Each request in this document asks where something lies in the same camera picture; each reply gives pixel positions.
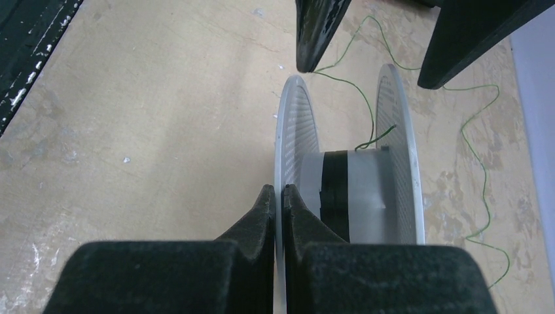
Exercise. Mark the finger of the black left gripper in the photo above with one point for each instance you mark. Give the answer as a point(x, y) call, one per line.
point(316, 24)
point(466, 29)

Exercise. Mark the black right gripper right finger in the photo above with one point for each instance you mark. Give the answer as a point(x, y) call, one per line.
point(325, 274)

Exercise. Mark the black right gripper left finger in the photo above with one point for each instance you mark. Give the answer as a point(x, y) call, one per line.
point(233, 273)

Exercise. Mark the white perforated spool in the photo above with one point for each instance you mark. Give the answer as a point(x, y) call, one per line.
point(366, 195)

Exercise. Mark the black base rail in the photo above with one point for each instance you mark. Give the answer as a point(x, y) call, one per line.
point(30, 31)

